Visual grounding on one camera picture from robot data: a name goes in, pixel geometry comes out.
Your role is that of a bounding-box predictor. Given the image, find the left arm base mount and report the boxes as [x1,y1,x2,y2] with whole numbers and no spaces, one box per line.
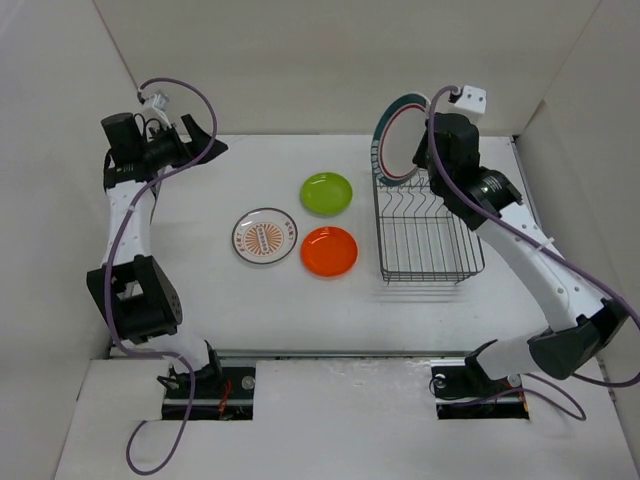
[157,366,256,421]

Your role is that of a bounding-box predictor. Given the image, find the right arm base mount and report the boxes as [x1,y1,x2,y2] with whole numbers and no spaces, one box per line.
[429,363,530,420]

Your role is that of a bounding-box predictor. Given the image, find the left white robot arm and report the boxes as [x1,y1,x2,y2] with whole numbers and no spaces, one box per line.
[86,113,228,346]

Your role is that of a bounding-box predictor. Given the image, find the orange sunburst patterned plate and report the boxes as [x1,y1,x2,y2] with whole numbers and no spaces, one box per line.
[231,207,299,265]

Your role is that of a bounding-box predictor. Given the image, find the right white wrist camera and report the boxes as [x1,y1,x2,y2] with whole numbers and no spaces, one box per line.
[447,85,487,117]

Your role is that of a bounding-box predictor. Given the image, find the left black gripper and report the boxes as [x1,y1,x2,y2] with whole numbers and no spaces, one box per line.
[139,115,226,171]

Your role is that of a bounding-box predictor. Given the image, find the green plastic plate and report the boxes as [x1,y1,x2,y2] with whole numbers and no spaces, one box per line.
[300,172,353,216]

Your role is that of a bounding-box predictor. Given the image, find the grey wire dish rack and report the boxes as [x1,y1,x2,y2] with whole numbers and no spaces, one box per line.
[372,171,486,283]

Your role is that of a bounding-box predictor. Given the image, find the green rimmed white plate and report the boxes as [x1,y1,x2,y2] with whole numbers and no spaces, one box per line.
[370,92,430,186]

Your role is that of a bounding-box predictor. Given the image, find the orange plastic plate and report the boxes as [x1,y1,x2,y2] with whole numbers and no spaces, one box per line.
[301,226,359,278]

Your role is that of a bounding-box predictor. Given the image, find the aluminium rail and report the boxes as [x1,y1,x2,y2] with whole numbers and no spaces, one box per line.
[216,349,471,360]

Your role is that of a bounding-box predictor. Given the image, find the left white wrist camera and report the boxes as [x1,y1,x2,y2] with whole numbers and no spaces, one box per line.
[137,90,169,119]

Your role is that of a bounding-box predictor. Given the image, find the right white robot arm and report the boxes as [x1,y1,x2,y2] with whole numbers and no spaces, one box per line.
[413,113,629,394]

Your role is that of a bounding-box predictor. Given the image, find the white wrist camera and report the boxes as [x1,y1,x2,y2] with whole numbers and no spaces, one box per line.
[137,90,169,119]
[447,85,487,117]

